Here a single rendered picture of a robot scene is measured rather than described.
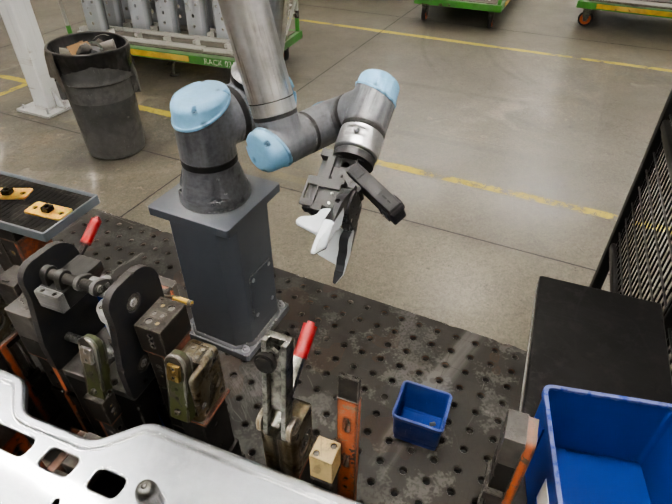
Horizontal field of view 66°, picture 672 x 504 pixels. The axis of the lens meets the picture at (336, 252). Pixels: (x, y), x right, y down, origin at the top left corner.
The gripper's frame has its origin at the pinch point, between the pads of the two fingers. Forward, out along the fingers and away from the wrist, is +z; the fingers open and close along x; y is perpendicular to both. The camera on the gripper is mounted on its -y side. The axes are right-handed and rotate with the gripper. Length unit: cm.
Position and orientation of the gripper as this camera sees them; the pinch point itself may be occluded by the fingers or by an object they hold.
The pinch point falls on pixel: (328, 272)
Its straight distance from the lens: 79.3
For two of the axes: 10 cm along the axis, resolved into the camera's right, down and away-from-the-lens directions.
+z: -3.1, 9.1, -2.6
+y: -9.3, -2.3, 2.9
